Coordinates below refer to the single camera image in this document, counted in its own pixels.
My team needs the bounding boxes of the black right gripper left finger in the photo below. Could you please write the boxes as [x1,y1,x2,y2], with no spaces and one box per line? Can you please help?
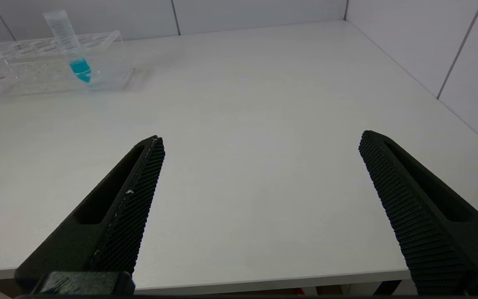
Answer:
[14,135,166,288]

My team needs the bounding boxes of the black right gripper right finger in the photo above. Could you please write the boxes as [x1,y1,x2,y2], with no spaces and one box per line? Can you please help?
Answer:
[358,130,478,295]

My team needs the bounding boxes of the test tube with blue pigment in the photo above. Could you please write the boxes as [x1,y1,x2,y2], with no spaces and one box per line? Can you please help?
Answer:
[42,10,93,84]

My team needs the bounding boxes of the clear plastic test tube rack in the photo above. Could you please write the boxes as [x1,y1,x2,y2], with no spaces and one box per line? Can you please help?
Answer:
[0,29,135,102]

